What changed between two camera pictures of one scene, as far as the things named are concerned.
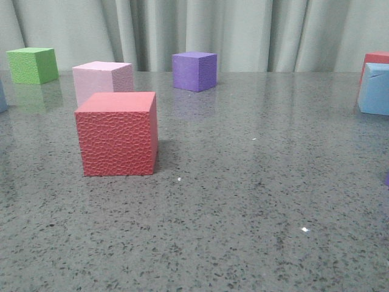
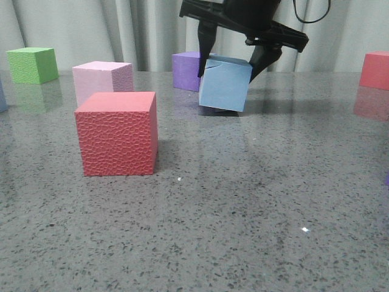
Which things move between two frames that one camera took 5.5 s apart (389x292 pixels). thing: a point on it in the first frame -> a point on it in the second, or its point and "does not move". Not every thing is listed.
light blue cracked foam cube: [374, 94] -> [225, 84]
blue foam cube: [3, 104] does not move
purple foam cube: [194, 71] does not move
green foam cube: [30, 65] does not move
